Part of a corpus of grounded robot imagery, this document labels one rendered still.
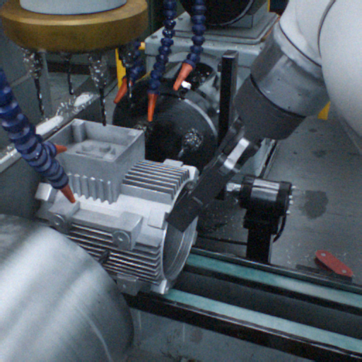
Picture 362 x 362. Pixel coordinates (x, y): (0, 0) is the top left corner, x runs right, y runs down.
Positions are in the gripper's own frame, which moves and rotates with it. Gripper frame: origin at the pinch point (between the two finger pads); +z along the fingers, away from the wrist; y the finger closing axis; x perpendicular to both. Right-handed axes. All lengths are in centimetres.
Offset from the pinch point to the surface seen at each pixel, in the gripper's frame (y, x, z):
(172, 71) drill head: -31.0, -15.2, 1.7
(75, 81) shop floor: -280, -117, 194
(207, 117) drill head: -27.0, -5.2, 2.9
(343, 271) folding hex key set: -28.2, 33.7, 13.5
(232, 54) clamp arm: -18.6, -7.2, -12.8
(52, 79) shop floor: -278, -134, 204
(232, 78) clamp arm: -18.2, -5.3, -10.0
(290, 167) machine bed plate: -67, 20, 23
